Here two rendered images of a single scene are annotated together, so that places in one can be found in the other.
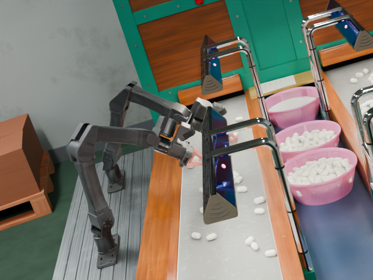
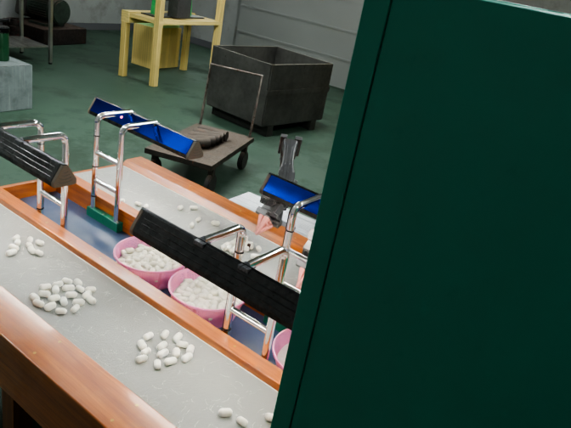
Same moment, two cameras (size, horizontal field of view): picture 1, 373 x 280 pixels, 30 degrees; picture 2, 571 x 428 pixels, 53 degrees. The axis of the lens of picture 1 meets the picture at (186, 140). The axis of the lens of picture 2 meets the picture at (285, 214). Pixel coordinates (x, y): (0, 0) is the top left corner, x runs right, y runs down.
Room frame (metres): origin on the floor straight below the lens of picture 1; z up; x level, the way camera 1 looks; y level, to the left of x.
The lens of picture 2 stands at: (3.28, -1.81, 1.79)
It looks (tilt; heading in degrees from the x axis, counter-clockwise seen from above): 23 degrees down; 115
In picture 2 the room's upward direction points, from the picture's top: 11 degrees clockwise
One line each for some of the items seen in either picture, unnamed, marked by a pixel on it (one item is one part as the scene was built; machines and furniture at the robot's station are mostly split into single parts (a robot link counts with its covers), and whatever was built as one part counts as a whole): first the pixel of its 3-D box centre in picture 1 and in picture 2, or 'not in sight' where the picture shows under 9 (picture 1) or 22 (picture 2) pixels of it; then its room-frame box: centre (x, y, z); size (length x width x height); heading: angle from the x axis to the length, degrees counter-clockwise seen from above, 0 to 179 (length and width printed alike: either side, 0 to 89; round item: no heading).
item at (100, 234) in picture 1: (100, 224); not in sight; (2.19, 0.37, 0.77); 0.09 x 0.06 x 0.06; 29
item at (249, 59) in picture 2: not in sight; (268, 88); (-0.02, 4.03, 0.39); 1.14 x 0.97 x 0.79; 82
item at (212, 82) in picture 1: (208, 60); (341, 215); (2.70, -0.18, 1.08); 0.62 x 0.08 x 0.07; 173
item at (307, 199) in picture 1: (319, 178); (151, 263); (2.12, -0.39, 0.72); 0.27 x 0.27 x 0.10
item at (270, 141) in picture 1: (260, 205); (123, 169); (1.72, -0.14, 0.90); 0.20 x 0.19 x 0.45; 173
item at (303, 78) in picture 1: (284, 83); not in sight; (3.05, -0.51, 0.77); 0.33 x 0.15 x 0.01; 83
